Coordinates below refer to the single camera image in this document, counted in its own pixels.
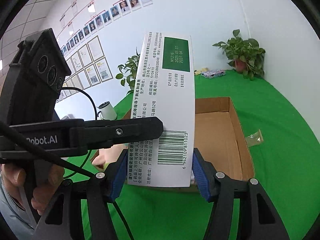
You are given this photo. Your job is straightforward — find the pink teal plush toy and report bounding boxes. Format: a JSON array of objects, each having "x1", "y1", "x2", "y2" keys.
[{"x1": 91, "y1": 144, "x2": 127, "y2": 171}]

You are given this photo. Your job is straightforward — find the white green medicine box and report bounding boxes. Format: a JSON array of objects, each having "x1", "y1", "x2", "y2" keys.
[{"x1": 127, "y1": 32, "x2": 195, "y2": 187}]

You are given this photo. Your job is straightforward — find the person's left hand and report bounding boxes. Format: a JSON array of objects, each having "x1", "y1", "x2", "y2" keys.
[{"x1": 0, "y1": 163, "x2": 65, "y2": 215}]

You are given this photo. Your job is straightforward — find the large cardboard box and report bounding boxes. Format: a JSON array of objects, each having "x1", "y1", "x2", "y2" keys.
[{"x1": 89, "y1": 96, "x2": 255, "y2": 193}]

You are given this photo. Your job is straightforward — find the small clear plastic wrapper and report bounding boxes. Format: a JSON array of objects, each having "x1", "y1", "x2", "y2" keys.
[{"x1": 245, "y1": 129, "x2": 264, "y2": 147}]

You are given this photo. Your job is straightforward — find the white mug with lid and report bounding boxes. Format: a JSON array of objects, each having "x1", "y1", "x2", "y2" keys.
[{"x1": 97, "y1": 101, "x2": 117, "y2": 121}]

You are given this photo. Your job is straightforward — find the green tablecloth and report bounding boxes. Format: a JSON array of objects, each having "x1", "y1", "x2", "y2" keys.
[{"x1": 62, "y1": 69, "x2": 316, "y2": 240}]

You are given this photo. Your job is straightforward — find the colourful packet at back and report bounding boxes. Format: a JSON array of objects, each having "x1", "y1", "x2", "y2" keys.
[{"x1": 201, "y1": 70, "x2": 226, "y2": 79}]

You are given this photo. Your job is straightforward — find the yellow item at back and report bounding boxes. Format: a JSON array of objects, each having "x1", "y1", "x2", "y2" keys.
[{"x1": 194, "y1": 68, "x2": 209, "y2": 75}]

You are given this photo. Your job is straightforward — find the left potted green plant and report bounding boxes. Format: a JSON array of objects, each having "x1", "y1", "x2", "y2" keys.
[{"x1": 116, "y1": 51, "x2": 140, "y2": 95}]

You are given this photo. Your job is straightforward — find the potted green plant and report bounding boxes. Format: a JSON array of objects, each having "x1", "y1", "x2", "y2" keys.
[
  {"x1": 116, "y1": 51, "x2": 140, "y2": 95},
  {"x1": 212, "y1": 29, "x2": 266, "y2": 80}
]

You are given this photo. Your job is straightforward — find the right potted green plant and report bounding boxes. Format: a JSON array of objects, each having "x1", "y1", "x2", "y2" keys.
[{"x1": 212, "y1": 29, "x2": 266, "y2": 80}]

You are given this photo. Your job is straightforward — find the black cable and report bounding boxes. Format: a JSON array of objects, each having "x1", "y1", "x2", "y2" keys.
[{"x1": 0, "y1": 87, "x2": 135, "y2": 240}]

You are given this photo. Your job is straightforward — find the framed certificates on wall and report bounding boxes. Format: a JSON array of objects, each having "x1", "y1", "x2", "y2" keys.
[{"x1": 59, "y1": 35, "x2": 114, "y2": 101}]

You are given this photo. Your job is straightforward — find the portrait photos on wall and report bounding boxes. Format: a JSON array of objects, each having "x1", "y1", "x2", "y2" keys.
[{"x1": 61, "y1": 0, "x2": 153, "y2": 56}]

